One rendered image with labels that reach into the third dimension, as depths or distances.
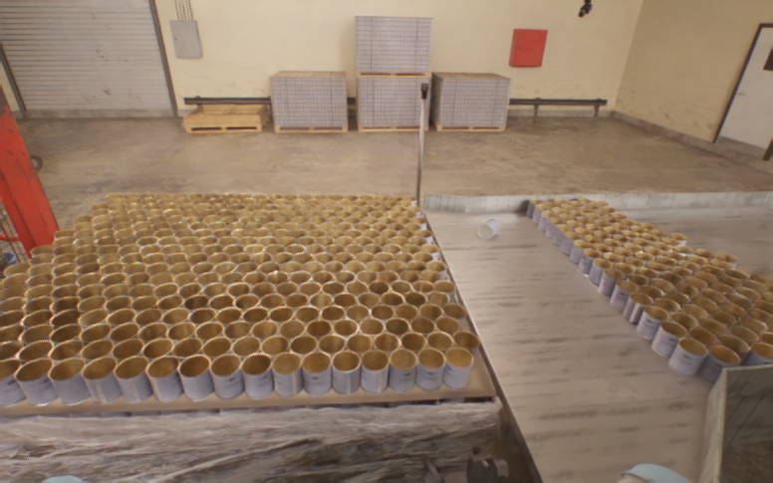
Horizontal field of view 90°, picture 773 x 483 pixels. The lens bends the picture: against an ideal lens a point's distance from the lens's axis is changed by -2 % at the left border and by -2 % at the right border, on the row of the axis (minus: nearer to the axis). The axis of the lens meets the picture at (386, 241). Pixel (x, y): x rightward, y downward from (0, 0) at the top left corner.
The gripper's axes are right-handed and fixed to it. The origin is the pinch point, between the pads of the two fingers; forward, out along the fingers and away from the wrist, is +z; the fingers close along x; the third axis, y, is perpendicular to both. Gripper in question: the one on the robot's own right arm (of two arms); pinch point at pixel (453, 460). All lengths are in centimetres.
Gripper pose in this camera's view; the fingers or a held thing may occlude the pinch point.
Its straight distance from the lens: 111.4
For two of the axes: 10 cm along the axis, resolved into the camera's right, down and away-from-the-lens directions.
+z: -2.3, 0.2, 9.7
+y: 0.8, 10.0, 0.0
